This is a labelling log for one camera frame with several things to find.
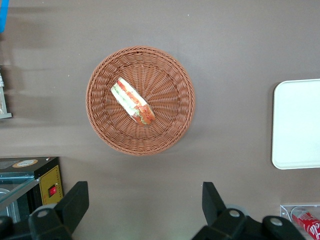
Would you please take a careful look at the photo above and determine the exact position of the triangle sandwich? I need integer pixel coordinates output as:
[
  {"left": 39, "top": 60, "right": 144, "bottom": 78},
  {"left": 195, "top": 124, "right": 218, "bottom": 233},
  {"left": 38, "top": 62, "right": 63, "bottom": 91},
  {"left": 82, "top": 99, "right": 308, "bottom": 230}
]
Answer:
[{"left": 110, "top": 77, "right": 156, "bottom": 127}]

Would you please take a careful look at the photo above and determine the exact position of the round brown wicker basket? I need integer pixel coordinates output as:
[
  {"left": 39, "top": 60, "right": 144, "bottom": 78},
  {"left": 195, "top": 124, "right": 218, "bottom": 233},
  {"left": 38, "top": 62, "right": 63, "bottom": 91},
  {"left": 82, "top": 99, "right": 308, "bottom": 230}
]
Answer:
[{"left": 85, "top": 45, "right": 196, "bottom": 157}]

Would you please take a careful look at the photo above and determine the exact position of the grey tray with snacks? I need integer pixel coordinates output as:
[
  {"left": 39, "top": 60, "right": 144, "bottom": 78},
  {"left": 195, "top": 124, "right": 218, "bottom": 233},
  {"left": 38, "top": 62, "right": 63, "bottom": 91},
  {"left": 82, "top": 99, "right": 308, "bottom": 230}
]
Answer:
[{"left": 0, "top": 66, "right": 13, "bottom": 120}]

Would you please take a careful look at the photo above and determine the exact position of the red cola bottle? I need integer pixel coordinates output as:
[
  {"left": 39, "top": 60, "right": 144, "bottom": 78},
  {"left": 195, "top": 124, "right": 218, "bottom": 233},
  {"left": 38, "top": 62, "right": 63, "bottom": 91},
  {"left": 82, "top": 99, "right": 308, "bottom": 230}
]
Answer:
[{"left": 291, "top": 211, "right": 320, "bottom": 240}]

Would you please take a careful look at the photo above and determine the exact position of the black glass food warmer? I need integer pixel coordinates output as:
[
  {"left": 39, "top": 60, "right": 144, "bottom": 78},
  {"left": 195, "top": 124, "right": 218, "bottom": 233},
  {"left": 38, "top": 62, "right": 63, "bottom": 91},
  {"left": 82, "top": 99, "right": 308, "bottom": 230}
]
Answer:
[{"left": 0, "top": 156, "right": 64, "bottom": 224}]

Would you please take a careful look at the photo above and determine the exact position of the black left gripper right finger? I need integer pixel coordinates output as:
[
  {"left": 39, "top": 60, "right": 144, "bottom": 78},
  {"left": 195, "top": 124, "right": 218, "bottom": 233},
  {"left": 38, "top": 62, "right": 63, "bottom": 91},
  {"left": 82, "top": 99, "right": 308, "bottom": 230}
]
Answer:
[{"left": 192, "top": 181, "right": 263, "bottom": 240}]

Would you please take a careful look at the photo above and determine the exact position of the cream rectangular tray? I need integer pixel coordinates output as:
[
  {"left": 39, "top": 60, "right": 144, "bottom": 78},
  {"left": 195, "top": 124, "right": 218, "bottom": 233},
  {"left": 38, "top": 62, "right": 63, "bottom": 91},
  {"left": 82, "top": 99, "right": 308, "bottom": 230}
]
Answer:
[{"left": 271, "top": 78, "right": 320, "bottom": 170}]

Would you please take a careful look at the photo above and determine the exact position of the clear acrylic bottle rack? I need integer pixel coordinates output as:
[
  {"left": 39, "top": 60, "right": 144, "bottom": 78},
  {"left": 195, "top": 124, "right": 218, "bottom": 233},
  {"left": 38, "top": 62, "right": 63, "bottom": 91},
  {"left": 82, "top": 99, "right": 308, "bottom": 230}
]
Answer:
[{"left": 279, "top": 204, "right": 320, "bottom": 240}]

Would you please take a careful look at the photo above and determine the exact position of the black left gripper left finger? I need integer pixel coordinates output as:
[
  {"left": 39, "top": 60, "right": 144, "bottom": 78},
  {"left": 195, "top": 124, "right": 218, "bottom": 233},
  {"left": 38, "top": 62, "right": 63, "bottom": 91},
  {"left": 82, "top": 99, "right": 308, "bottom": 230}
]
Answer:
[{"left": 27, "top": 181, "right": 90, "bottom": 240}]

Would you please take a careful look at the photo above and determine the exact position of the blue plastic object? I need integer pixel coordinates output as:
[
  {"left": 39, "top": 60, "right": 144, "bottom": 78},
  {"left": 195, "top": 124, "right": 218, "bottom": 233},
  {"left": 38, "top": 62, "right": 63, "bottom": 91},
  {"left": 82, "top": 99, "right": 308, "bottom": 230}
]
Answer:
[{"left": 0, "top": 0, "right": 10, "bottom": 34}]

